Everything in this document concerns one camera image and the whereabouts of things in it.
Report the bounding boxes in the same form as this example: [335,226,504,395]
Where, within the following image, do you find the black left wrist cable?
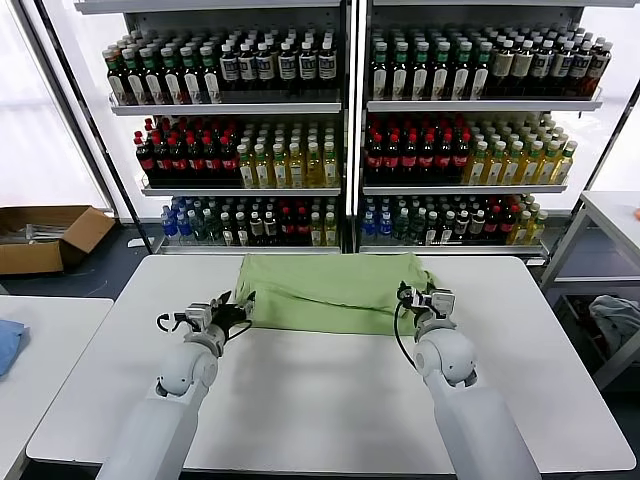
[155,311,187,334]

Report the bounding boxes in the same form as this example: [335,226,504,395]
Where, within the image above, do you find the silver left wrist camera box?
[183,301,214,332]

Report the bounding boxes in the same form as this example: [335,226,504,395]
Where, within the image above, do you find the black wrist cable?
[155,311,187,334]
[393,298,426,372]

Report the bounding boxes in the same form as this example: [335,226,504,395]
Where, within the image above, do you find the green polo shirt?
[234,252,449,337]

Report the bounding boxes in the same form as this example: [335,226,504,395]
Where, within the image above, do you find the grey white crumpled cloth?
[588,295,640,362]

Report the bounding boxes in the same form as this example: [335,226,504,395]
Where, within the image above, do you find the grey metal shelf board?
[109,92,344,118]
[365,88,604,115]
[140,174,343,198]
[358,239,547,258]
[361,174,569,197]
[154,234,343,257]

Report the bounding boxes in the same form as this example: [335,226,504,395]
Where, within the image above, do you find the grey metal frame table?
[538,191,640,392]

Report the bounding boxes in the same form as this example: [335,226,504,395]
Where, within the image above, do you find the dark bottle blue-white label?
[277,42,298,92]
[551,40,575,99]
[569,42,594,99]
[531,39,555,99]
[219,43,240,92]
[298,42,319,91]
[255,42,276,92]
[238,43,258,92]
[317,41,337,91]

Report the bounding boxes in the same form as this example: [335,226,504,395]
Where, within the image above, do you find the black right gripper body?
[406,291,435,327]

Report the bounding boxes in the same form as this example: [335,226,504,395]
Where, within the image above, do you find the dark bottle green cap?
[160,47,185,106]
[105,49,129,107]
[431,41,454,101]
[123,48,147,107]
[410,42,433,101]
[390,42,412,101]
[370,42,392,101]
[141,48,166,107]
[452,41,474,101]
[471,42,494,100]
[180,46,204,106]
[199,45,222,105]

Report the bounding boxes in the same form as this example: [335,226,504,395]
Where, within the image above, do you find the blue folded cloth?
[0,319,27,380]

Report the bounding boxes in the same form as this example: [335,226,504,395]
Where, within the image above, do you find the brown cardboard box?
[0,205,117,277]

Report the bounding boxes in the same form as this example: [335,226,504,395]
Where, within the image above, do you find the grey metal shelf unit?
[74,0,352,257]
[355,0,640,264]

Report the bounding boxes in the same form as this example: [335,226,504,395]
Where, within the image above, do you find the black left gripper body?
[210,303,250,343]

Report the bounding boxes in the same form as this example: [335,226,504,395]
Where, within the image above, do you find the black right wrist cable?
[393,298,426,372]

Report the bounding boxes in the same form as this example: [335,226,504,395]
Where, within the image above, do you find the cola bottle red cap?
[169,138,189,185]
[365,133,385,184]
[435,133,454,184]
[418,133,437,184]
[152,137,173,185]
[400,133,420,184]
[451,133,471,184]
[220,137,240,185]
[186,138,206,185]
[383,133,403,184]
[134,132,156,184]
[203,138,223,185]

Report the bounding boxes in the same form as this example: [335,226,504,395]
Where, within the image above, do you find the dark bottle beige label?
[512,40,535,99]
[491,40,515,99]

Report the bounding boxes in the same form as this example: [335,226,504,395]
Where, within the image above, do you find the clear plastic tube bundle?
[23,223,70,246]

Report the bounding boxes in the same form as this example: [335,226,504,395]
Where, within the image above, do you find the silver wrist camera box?
[430,289,458,322]
[183,301,214,332]

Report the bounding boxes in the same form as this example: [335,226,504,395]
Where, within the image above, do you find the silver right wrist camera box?
[430,289,458,322]

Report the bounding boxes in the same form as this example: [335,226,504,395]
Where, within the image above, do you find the black storage crate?
[553,293,640,374]

